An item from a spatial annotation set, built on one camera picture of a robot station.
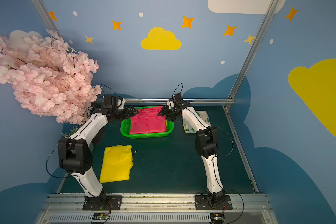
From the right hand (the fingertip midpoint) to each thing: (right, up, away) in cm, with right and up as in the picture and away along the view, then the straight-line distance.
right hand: (162, 114), depth 96 cm
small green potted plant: (-56, -12, -14) cm, 59 cm away
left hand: (-19, +2, -4) cm, 20 cm away
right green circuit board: (+31, -56, -23) cm, 68 cm away
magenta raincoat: (-11, -5, +7) cm, 14 cm away
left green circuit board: (-31, -55, -24) cm, 68 cm away
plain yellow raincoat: (-28, -31, -8) cm, 43 cm away
